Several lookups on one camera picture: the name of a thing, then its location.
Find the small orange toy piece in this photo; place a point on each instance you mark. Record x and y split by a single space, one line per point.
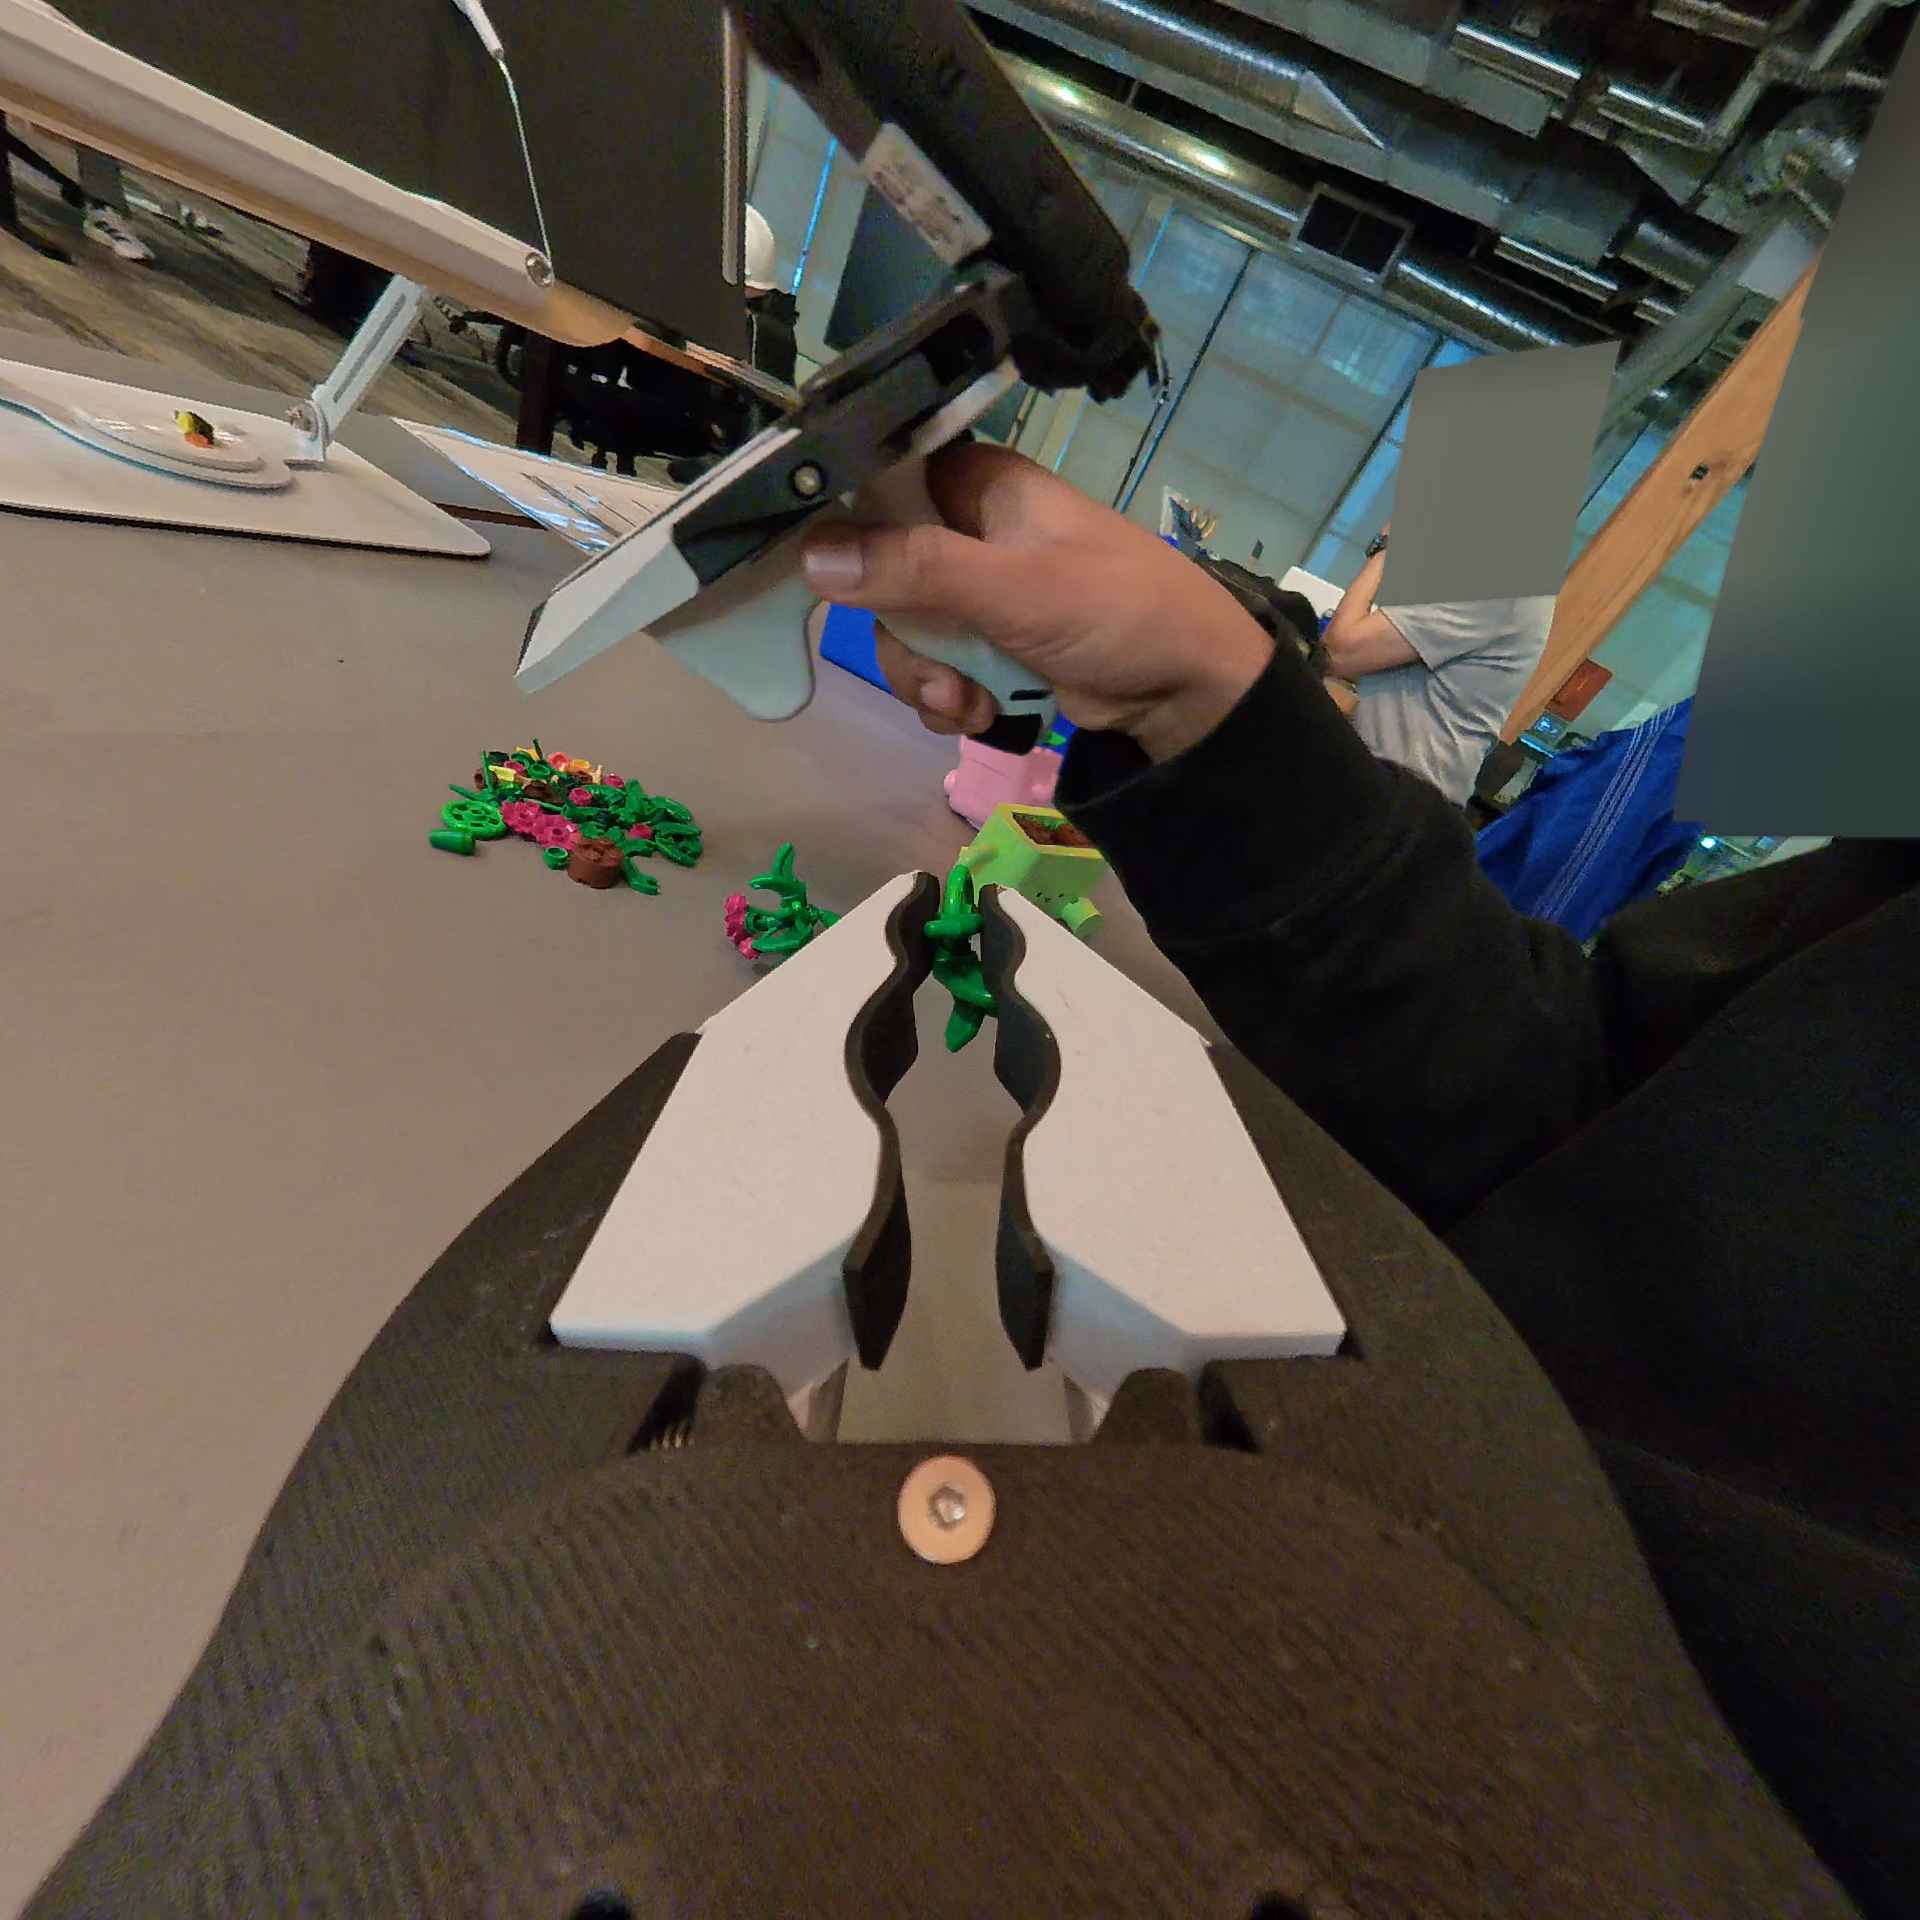
195 430

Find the person's right forearm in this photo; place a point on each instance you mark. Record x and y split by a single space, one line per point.
1320 900

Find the pile of small toy pieces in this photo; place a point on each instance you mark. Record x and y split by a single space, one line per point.
600 810

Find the blue plastic bin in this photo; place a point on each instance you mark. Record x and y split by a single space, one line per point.
858 646

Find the dark computer monitor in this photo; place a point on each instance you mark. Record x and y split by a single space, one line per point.
375 105

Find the brown round toy brick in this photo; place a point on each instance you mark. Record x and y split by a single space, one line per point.
597 863

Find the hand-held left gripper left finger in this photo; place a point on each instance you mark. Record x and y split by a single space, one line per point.
734 1187

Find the green toy leaf cluster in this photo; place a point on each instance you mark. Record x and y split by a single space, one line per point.
960 960

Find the lime toy brick pot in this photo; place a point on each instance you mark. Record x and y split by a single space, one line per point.
1035 872

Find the person's right hand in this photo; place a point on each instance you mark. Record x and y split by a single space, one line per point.
1110 601

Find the laminated paper sheet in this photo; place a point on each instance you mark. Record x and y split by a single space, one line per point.
571 502

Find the blue cloth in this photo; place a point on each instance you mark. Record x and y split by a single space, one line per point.
1591 839

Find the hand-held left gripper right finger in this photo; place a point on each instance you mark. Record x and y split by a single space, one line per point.
1169 1201

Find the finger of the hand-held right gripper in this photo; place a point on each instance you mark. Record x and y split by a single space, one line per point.
616 601

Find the white monitor stand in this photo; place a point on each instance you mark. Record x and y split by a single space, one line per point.
225 502

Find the wooden pillar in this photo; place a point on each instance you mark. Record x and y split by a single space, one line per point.
1649 509

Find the green leafy toy plant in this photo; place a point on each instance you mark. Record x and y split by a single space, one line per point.
779 916

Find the pink toy pot with plant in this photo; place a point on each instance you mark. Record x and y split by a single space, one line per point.
997 778

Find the silver ceiling ducts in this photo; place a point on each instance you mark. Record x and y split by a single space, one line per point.
1350 89

